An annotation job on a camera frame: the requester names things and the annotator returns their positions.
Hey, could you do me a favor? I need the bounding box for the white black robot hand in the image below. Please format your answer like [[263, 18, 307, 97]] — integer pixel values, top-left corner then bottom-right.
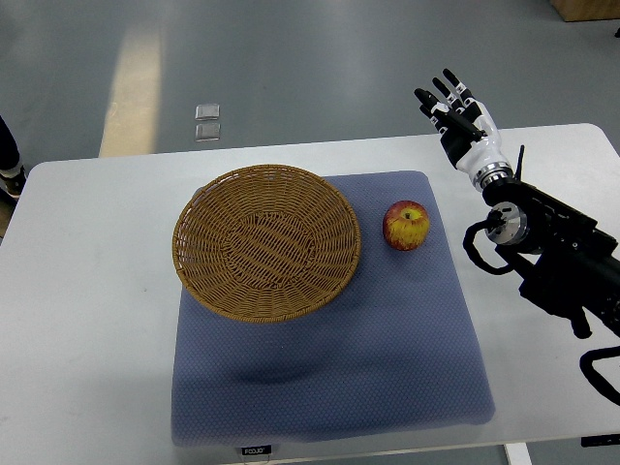
[[414, 69, 513, 191]]

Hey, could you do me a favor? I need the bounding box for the red yellow apple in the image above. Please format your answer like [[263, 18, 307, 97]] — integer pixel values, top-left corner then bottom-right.
[[383, 201, 430, 252]]

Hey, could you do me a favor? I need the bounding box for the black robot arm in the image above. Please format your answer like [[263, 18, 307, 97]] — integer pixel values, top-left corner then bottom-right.
[[463, 161, 619, 339]]

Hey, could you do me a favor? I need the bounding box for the brown wicker basket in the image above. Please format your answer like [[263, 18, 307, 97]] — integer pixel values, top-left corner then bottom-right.
[[171, 165, 361, 324]]

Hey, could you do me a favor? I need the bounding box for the wooden box corner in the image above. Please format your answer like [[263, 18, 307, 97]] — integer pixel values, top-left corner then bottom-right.
[[550, 0, 619, 22]]

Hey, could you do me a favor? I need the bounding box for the blue grey cloth mat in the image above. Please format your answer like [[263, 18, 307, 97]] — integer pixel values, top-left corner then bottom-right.
[[171, 170, 495, 447]]

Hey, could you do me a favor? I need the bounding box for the lower metal floor plate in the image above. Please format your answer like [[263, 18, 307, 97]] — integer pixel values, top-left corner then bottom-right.
[[195, 122, 221, 142]]

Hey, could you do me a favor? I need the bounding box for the metal floor plate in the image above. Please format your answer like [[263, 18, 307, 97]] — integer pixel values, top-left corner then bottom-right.
[[195, 122, 221, 142], [195, 103, 220, 121]]

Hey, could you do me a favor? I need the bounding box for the upper metal floor plate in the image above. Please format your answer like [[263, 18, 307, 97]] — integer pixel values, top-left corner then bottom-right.
[[195, 103, 220, 121]]

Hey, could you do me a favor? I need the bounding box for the white table leg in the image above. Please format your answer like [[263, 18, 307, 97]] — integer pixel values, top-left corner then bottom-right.
[[504, 443, 533, 465]]

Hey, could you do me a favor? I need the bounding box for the black table control label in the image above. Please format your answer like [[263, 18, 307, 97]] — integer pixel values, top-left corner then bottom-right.
[[238, 445, 272, 457]]

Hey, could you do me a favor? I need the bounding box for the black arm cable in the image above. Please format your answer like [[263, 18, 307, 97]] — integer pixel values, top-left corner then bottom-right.
[[578, 346, 620, 407]]

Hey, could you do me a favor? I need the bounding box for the black table edge bracket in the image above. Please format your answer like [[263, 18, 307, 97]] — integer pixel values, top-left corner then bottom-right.
[[580, 434, 620, 448]]

